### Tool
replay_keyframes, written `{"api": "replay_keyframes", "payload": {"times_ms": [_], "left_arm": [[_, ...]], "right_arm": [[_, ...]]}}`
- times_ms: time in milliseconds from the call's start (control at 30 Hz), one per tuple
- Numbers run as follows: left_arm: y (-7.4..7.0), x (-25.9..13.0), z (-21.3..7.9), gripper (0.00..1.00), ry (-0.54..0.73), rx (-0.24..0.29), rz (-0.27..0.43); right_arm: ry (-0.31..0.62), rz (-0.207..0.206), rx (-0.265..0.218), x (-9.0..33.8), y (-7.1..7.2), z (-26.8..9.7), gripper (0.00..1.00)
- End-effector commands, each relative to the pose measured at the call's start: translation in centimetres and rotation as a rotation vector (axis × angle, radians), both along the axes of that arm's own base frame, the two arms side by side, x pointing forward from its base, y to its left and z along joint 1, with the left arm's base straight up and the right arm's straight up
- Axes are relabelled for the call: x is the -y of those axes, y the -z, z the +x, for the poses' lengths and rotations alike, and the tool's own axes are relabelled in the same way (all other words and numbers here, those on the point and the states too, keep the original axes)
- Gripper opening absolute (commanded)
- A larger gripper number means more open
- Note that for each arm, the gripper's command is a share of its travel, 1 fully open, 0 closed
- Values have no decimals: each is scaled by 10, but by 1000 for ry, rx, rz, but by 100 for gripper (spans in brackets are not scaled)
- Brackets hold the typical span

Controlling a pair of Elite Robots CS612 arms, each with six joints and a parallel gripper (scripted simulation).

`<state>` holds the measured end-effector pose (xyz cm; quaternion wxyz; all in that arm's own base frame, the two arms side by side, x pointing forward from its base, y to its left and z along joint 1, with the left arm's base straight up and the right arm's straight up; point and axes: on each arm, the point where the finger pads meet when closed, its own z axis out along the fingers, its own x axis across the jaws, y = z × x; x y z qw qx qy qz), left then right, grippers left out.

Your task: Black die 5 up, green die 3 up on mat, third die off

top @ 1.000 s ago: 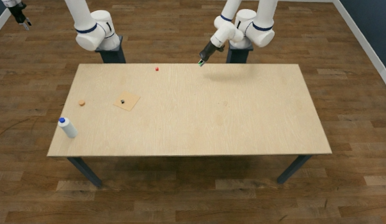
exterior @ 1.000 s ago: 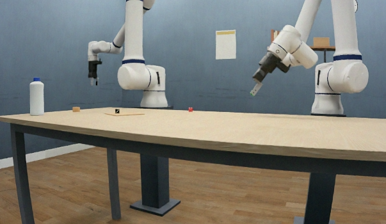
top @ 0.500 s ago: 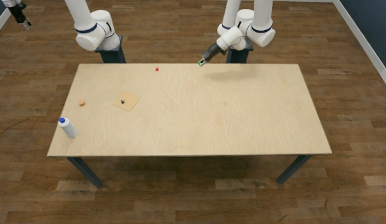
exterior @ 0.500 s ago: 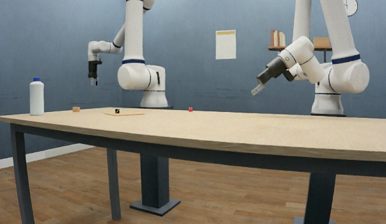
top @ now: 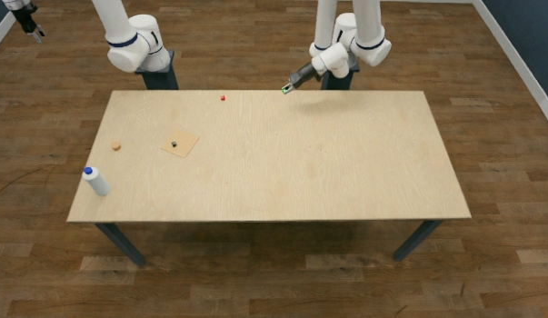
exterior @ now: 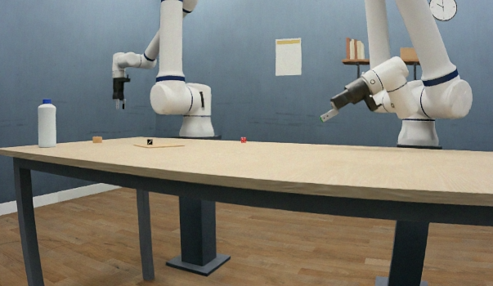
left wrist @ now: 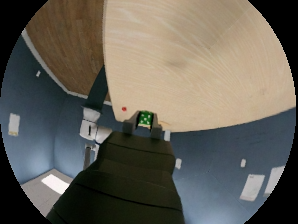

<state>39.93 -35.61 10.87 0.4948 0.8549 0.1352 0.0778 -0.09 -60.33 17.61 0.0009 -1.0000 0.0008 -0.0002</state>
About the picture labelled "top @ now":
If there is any white plastic bottle with blue cap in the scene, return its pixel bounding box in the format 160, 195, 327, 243
83, 166, 111, 196

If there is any tan square mat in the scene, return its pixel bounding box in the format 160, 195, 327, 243
160, 129, 200, 158

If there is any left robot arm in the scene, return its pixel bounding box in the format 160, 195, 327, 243
310, 0, 392, 78

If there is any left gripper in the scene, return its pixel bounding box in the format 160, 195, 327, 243
282, 56, 326, 95

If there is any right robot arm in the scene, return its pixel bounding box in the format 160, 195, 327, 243
92, 0, 170, 72

